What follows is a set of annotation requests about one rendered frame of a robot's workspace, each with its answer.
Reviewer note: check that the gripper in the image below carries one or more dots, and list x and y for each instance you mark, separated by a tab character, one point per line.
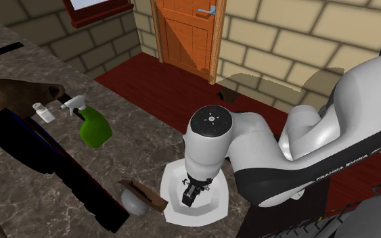
190	194

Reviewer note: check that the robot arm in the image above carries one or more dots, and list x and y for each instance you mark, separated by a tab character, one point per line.
262	145

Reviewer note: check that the white square basin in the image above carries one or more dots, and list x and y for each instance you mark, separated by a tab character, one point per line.
215	204

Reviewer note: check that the brown cardboard box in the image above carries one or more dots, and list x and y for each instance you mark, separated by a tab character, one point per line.
145	196

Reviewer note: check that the grey round bowl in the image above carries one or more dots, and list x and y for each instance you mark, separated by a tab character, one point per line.
132	204

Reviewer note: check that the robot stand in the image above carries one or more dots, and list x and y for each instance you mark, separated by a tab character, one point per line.
276	221

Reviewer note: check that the green spray bottle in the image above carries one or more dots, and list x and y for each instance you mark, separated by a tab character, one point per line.
95	130

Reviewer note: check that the orange wooden door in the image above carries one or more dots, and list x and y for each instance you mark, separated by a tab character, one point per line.
187	36

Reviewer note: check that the small white bottle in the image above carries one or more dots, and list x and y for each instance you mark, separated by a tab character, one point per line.
46	114

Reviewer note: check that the long black box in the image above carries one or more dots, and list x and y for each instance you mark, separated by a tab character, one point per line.
28	148

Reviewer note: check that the red framed window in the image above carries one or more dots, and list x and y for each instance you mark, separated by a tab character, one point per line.
97	15

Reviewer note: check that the brown animal figure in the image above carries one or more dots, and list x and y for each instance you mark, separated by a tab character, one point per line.
8	95

